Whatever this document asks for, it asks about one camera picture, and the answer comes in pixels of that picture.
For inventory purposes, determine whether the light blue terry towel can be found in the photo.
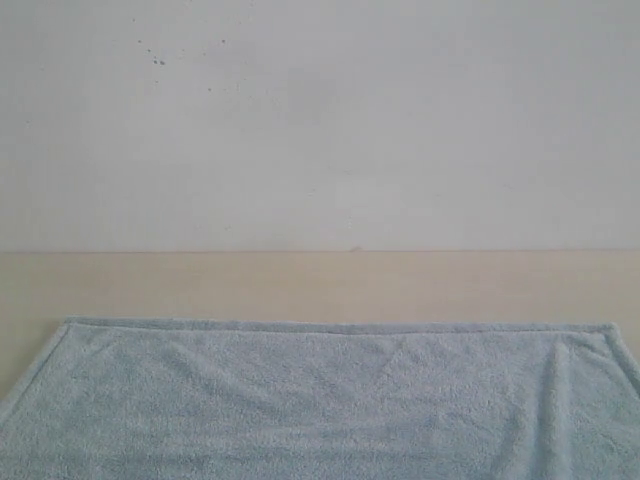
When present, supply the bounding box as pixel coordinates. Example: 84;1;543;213
1;318;639;479

